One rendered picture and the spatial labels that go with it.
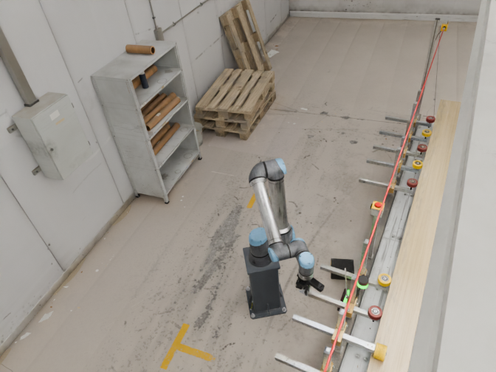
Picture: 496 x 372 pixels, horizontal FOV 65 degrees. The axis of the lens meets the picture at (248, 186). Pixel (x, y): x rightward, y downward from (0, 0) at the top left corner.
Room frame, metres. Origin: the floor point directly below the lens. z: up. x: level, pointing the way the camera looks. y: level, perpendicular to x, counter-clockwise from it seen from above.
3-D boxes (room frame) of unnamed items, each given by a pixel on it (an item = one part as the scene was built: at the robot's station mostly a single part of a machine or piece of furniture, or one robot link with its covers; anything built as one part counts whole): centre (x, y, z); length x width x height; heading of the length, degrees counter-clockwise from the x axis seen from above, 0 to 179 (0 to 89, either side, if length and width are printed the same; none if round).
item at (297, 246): (1.54, -0.26, 1.14); 0.12 x 0.12 x 0.09; 9
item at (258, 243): (1.95, -0.04, 0.79); 0.17 x 0.15 x 0.18; 99
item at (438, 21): (3.48, -1.91, 1.20); 0.15 x 0.12 x 1.00; 149
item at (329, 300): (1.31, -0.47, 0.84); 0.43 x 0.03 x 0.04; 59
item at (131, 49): (3.97, 0.91, 1.59); 0.30 x 0.08 x 0.08; 64
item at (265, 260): (1.95, -0.03, 0.65); 0.19 x 0.19 x 0.10
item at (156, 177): (3.87, 0.95, 0.78); 0.90 x 0.45 x 1.55; 154
